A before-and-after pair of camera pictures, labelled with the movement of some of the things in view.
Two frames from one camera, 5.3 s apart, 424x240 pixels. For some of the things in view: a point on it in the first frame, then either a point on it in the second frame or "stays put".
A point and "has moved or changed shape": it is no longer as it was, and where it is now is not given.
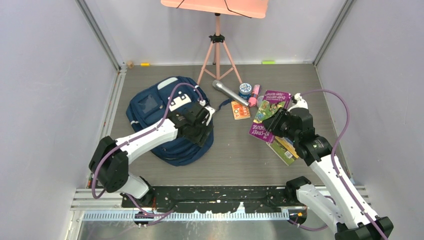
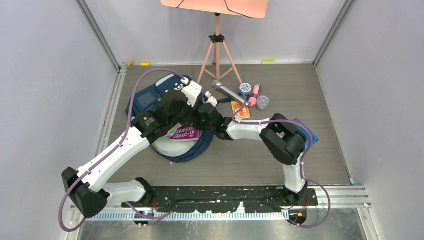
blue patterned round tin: (245, 90) stays put
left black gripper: (200, 139) -> (185, 120)
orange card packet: (240, 110) stays put
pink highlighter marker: (252, 101) stays put
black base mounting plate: (215, 199) stays put
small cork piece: (130, 64) stays put
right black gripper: (272, 123) -> (198, 116)
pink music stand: (219, 61) stays put
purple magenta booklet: (271, 101) has moved or changed shape
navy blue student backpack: (151, 106) has moved or changed shape
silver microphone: (218, 85) stays put
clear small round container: (259, 101) stays put
